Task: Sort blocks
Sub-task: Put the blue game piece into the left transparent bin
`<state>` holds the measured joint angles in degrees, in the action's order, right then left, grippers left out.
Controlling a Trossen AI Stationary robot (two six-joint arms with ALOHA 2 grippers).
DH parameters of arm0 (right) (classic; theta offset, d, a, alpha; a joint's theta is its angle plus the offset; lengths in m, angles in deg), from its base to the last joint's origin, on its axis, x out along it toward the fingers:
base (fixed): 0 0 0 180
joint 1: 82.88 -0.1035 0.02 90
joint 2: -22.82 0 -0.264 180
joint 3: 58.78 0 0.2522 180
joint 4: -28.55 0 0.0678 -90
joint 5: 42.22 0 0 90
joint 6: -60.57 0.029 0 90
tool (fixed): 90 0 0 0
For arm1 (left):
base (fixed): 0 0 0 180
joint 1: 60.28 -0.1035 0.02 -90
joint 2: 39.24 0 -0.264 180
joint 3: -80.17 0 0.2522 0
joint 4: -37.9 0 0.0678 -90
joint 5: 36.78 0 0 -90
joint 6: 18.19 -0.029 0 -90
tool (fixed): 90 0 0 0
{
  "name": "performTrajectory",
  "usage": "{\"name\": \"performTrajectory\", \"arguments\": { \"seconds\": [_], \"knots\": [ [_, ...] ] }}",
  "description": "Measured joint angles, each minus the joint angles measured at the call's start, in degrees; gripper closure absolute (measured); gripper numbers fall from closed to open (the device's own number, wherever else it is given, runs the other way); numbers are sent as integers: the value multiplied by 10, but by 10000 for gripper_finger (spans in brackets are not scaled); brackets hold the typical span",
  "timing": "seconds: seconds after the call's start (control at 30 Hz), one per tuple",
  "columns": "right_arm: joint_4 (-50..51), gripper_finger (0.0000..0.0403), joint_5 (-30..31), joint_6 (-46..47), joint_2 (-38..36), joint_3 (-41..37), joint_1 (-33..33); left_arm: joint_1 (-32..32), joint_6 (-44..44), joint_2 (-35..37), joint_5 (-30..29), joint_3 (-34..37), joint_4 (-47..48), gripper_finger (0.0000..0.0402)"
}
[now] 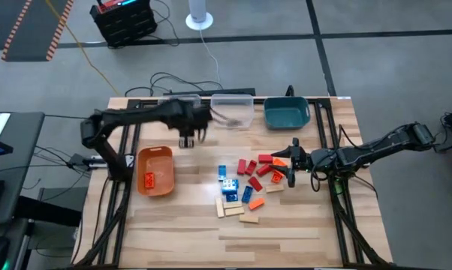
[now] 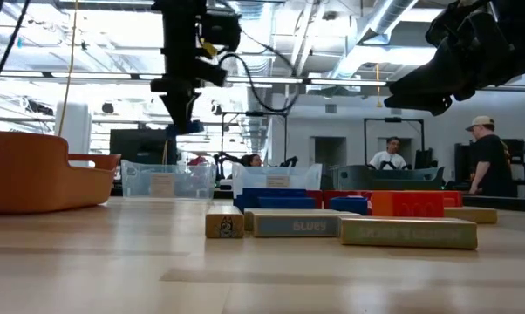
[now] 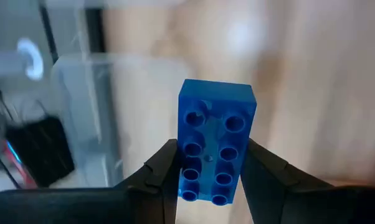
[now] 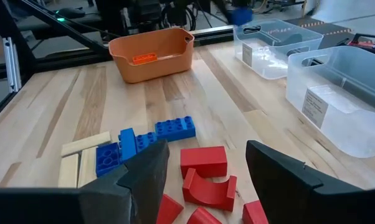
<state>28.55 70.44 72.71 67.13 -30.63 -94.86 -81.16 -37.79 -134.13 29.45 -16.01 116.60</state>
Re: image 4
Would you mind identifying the white paper bin label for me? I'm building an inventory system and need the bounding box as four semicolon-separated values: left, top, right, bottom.
301;88;329;129
242;42;254;67

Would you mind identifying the plain wooden block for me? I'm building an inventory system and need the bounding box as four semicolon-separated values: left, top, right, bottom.
60;131;112;157

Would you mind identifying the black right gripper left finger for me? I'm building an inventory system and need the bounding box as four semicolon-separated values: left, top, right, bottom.
0;139;171;224

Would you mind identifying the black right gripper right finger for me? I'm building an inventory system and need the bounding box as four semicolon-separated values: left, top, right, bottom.
245;139;375;224

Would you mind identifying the black hazard-striped floor mat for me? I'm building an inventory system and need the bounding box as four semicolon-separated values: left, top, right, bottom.
283;17;353;35

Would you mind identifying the orange lego brick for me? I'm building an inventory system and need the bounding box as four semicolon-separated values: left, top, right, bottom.
132;52;158;65

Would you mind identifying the orange plastic bin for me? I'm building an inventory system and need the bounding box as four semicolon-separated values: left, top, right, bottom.
108;27;195;84

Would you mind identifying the red arch wooden block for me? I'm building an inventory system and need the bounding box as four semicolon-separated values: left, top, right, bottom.
182;167;238;213

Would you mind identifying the red half-round wooden block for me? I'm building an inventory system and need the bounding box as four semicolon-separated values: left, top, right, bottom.
186;207;223;224

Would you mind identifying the blue curved lego brick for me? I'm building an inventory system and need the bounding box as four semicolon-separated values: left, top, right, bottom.
118;128;138;162

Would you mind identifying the red triangular wooden block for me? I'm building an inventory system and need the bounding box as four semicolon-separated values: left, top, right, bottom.
156;194;185;224

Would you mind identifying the clear plastic bin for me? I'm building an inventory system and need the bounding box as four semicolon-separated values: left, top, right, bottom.
233;18;325;80
285;45;375;159

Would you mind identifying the black computer mouse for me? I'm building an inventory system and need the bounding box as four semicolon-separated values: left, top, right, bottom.
55;7;87;20

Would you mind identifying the red rectangular wooden block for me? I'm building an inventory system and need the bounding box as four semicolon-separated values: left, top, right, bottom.
179;146;229;179

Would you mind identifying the blue small lego brick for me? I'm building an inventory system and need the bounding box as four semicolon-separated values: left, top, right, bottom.
135;131;158;153

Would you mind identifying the blue long lego brick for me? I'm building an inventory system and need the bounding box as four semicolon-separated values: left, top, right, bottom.
154;116;197;143

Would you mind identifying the black desk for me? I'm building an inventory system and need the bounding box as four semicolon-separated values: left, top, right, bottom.
6;12;104;41

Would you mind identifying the silver aluminium extrusion post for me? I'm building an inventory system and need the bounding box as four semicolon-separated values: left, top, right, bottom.
2;37;22;94

